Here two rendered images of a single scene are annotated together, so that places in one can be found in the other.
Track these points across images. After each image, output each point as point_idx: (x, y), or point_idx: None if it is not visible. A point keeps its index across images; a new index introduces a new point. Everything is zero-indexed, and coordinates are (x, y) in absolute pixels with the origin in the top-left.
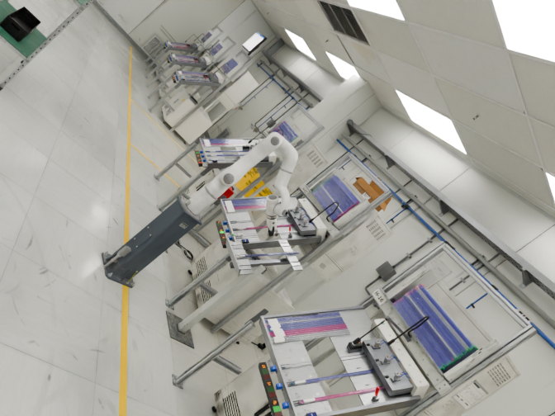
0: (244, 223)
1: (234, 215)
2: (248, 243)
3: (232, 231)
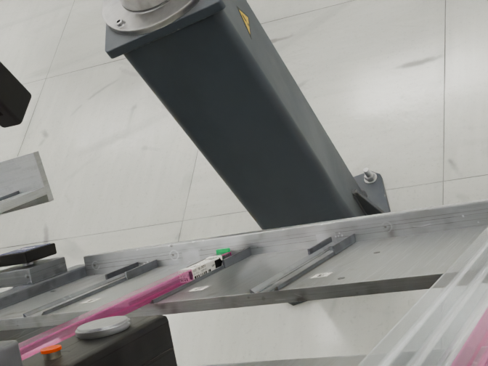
0: (269, 276)
1: (435, 242)
2: (6, 270)
3: (195, 240)
